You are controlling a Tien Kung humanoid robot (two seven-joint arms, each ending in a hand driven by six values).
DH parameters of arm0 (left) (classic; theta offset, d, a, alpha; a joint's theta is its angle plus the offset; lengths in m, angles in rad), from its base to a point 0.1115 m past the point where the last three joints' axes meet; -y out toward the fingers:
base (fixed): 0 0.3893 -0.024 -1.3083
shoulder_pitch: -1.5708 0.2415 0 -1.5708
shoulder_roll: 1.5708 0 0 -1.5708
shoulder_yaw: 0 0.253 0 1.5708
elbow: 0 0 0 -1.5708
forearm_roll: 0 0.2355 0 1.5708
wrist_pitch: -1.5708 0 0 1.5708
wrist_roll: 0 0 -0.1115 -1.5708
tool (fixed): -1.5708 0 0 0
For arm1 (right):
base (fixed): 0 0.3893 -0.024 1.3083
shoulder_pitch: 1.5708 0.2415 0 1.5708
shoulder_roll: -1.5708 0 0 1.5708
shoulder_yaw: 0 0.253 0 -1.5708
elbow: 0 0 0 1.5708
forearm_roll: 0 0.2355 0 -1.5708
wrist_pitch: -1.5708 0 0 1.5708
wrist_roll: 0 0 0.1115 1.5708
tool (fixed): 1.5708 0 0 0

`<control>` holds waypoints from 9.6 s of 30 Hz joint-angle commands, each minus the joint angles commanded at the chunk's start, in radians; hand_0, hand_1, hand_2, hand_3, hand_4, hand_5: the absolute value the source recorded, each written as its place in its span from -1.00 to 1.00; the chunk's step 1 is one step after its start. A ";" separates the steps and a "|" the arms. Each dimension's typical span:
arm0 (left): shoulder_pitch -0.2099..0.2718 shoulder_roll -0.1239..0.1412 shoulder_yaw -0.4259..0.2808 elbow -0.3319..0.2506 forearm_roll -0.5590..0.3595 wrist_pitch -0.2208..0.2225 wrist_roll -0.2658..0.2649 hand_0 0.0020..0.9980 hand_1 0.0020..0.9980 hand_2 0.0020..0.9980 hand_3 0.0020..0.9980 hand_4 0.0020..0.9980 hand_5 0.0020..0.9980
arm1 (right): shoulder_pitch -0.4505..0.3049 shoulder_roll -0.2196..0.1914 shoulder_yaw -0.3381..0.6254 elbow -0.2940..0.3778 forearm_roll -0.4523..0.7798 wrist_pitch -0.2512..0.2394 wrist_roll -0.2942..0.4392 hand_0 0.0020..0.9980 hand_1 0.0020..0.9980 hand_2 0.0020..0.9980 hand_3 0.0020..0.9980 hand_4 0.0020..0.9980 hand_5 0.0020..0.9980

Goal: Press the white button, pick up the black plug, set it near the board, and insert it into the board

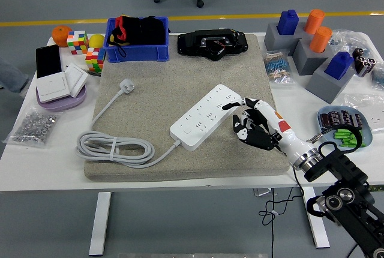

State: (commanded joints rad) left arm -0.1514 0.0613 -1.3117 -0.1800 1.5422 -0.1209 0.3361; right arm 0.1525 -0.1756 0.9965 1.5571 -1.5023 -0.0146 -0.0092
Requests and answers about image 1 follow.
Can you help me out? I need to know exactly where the orange fruit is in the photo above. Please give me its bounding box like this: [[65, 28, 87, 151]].
[[51, 25, 73, 48]]

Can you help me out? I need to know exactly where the blue plastic bin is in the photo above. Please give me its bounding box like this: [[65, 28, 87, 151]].
[[103, 16, 170, 63]]

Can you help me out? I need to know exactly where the pile of green batteries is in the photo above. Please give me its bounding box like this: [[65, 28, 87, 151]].
[[329, 128, 367, 148]]

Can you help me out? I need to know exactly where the white power strip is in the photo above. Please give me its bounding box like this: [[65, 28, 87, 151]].
[[169, 83, 242, 152]]

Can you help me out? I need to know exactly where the grey peg block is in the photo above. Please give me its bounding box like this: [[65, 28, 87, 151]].
[[292, 38, 334, 76], [263, 21, 310, 52], [305, 62, 356, 105]]

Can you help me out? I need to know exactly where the black fabric bundle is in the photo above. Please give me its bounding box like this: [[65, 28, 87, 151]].
[[131, 15, 166, 46]]

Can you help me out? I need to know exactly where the row of dark capacitors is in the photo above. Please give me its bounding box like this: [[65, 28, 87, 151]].
[[319, 110, 364, 132]]

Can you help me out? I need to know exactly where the yellow lemon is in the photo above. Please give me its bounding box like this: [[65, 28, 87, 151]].
[[88, 34, 106, 49]]

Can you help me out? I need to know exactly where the clear bag of resistors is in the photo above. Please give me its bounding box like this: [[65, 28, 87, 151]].
[[262, 48, 297, 85]]

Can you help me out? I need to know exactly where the purple tray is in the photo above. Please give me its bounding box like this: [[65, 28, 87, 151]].
[[35, 85, 88, 112]]

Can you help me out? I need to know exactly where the colourful puzzle cube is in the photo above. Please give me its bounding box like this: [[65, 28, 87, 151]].
[[66, 30, 90, 55], [85, 47, 106, 73]]

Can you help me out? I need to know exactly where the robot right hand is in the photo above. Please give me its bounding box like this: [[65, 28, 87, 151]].
[[221, 97, 314, 164]]

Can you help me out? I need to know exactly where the black smartphone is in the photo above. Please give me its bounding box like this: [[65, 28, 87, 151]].
[[35, 44, 63, 79]]

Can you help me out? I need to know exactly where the black red yellow glove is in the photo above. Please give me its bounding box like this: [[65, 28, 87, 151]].
[[107, 14, 134, 58]]

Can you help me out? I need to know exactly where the grey-brown mat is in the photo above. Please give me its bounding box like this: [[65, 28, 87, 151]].
[[83, 32, 291, 183]]

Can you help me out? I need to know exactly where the light blue plate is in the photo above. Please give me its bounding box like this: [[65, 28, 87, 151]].
[[317, 105, 374, 154]]

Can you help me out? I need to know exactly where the orange cylinder peg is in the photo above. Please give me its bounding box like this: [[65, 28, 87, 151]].
[[309, 26, 334, 54], [304, 8, 326, 35]]

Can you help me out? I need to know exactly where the blue square peg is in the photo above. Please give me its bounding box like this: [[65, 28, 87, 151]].
[[276, 9, 300, 36], [323, 51, 355, 81]]

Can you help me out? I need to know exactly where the grey power cord with plug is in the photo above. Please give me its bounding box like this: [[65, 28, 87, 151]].
[[76, 78, 182, 169]]

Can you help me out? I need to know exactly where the black plastic device housing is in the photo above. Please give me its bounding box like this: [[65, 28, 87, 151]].
[[176, 28, 249, 62]]

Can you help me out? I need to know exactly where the bundle of black capacitors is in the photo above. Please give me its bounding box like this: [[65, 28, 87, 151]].
[[352, 47, 377, 78]]

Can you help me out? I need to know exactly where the clear bag of blue parts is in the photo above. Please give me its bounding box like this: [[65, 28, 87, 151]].
[[370, 59, 384, 91], [328, 28, 374, 58]]

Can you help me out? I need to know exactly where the small white wall switch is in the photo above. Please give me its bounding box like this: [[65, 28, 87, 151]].
[[64, 62, 89, 98]]

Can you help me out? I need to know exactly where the white table leg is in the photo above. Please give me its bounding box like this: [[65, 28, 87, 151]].
[[88, 191, 112, 256], [301, 186, 331, 249]]

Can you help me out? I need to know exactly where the clear bag of metal nuts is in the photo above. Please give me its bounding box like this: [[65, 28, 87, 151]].
[[2, 107, 62, 149]]

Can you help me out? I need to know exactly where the large white wall switch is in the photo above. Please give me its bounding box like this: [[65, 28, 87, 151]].
[[35, 71, 70, 104]]

